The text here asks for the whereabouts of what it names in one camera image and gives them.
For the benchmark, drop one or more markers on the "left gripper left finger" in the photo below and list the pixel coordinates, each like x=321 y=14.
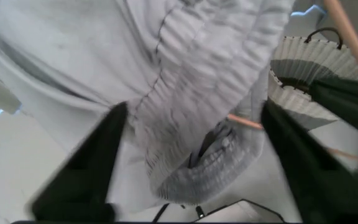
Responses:
x=82 y=180

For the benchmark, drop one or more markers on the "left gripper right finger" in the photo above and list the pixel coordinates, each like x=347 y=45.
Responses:
x=315 y=180

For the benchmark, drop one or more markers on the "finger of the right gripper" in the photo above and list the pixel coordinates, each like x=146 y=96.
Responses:
x=346 y=99

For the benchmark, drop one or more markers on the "pink clothes hanger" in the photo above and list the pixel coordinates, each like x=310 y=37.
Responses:
x=346 y=31

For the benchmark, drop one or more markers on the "pale grey shorts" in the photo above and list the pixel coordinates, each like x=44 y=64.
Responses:
x=182 y=77

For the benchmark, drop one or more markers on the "white laundry basket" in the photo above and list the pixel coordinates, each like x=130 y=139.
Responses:
x=300 y=53

